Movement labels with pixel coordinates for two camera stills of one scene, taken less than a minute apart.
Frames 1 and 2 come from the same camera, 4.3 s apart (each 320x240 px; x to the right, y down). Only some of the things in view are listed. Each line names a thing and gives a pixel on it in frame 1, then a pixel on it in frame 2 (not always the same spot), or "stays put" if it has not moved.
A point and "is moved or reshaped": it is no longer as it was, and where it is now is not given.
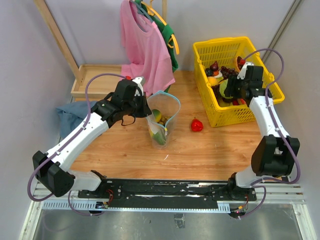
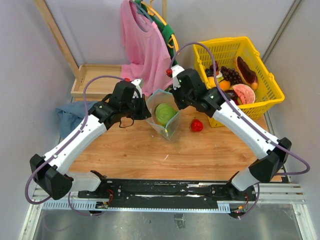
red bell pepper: x=196 y=125 stays put
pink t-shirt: x=148 y=56 stays put
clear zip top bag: x=162 y=125 is moved or reshaped
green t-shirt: x=167 y=34 stays put
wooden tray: x=99 y=85 stays put
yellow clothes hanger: x=152 y=11 stays put
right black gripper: x=229 y=90 to x=180 y=105
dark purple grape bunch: x=226 y=72 stays put
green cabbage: x=222 y=87 to x=164 y=112
